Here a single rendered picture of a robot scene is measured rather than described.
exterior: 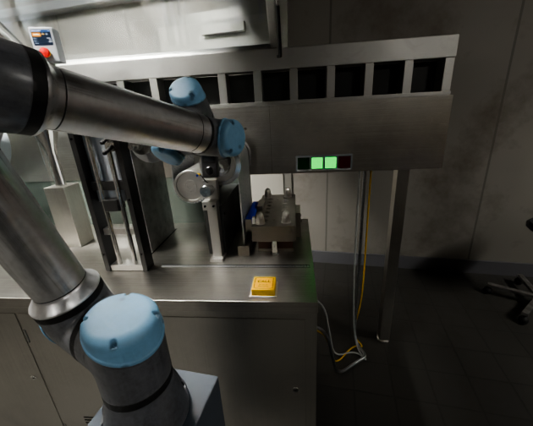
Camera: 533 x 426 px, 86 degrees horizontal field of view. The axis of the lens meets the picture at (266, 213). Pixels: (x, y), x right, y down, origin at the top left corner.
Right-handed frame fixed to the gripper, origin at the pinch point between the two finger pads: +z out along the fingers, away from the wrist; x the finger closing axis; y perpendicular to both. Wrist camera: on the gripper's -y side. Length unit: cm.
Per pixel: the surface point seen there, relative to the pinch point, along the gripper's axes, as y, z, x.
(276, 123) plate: 33.2, 20.3, -16.5
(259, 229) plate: -16.6, 14.5, -11.2
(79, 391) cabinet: -74, 33, 59
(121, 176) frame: -5.0, -7.6, 30.4
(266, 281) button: -35.7, 6.3, -14.9
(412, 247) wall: 13, 176, -126
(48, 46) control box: 36, -22, 55
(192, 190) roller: -3.4, 8.2, 13.0
